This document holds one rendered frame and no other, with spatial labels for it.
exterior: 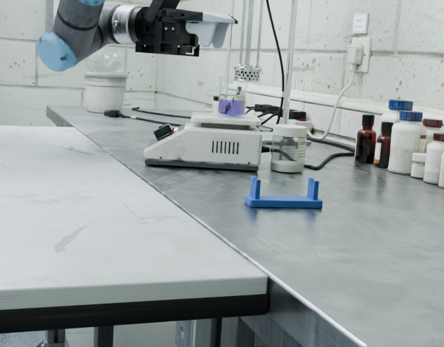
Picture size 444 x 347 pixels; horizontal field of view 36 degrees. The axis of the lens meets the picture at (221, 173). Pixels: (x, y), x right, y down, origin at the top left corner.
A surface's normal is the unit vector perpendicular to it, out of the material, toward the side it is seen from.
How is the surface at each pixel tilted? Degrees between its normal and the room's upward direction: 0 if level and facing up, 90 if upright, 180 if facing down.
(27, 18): 90
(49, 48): 117
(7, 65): 90
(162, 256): 0
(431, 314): 0
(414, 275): 0
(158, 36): 90
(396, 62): 90
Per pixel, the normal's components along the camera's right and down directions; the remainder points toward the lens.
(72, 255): 0.07, -0.98
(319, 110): -0.94, 0.00
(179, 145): 0.02, 0.16
